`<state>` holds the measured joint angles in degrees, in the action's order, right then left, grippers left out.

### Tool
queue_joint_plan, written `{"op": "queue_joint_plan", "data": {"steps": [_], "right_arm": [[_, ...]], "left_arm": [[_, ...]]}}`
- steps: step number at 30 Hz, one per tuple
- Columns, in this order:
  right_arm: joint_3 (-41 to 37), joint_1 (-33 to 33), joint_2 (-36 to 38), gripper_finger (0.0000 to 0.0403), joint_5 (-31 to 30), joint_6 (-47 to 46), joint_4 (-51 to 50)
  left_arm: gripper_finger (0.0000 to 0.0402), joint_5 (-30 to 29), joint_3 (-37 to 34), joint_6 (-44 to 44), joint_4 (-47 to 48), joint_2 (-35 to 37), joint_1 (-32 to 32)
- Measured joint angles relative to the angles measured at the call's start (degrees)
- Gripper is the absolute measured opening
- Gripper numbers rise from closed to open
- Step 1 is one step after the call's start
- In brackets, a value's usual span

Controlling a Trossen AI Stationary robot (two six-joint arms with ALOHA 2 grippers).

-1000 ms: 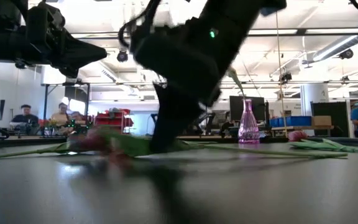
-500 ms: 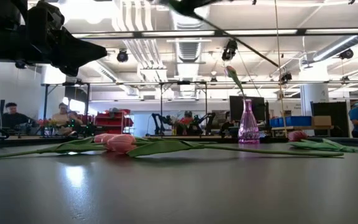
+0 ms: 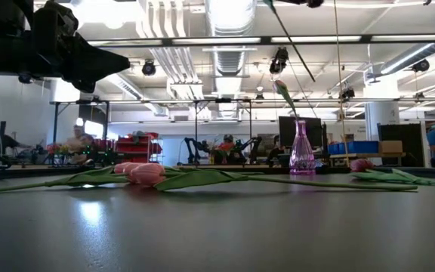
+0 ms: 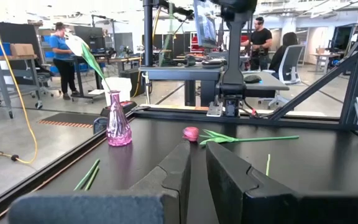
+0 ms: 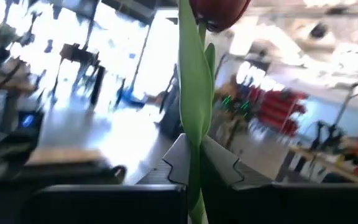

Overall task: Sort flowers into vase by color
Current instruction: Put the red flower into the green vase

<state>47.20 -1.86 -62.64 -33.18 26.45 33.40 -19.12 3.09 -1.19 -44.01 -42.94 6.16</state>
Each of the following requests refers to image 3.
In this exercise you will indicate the brown cardboard box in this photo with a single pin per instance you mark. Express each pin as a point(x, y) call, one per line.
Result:
point(390, 146)

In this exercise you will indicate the black standing panel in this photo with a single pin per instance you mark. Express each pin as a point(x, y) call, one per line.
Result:
point(410, 143)

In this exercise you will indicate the purple glass vase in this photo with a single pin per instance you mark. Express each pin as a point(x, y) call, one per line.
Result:
point(301, 158)

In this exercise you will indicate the wooden background table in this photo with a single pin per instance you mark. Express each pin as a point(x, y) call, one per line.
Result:
point(368, 155)

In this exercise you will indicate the black computer monitor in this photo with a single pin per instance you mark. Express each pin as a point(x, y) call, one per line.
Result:
point(287, 132)

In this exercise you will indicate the black table mat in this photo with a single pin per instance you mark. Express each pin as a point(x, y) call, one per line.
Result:
point(217, 234)

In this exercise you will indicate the red storage bin rack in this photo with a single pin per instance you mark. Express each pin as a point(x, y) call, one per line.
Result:
point(134, 145)

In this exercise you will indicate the black ceiling spotlight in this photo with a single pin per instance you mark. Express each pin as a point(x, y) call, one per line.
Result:
point(279, 60)
point(25, 78)
point(347, 93)
point(421, 65)
point(149, 68)

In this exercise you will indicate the dark red artificial tulip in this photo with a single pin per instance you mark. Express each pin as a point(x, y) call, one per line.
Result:
point(147, 174)
point(361, 165)

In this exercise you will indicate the black background robot arm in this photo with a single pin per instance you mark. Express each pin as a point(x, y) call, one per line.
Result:
point(191, 147)
point(253, 145)

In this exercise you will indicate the blue storage bins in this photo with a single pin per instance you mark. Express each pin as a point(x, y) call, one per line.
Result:
point(357, 147)

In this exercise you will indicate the light pink artificial tulip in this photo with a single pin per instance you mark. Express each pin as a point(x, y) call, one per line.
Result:
point(131, 166)
point(294, 43)
point(281, 87)

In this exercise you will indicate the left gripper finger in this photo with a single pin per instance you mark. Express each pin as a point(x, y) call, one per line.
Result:
point(96, 58)
point(89, 83)

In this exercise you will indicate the black background rig frame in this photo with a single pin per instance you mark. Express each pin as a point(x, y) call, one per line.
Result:
point(55, 132)
point(196, 132)

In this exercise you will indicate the black overhead frame beam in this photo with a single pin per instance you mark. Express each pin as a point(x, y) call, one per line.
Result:
point(265, 39)

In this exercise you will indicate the white round column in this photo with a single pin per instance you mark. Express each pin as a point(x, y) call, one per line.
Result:
point(381, 113)

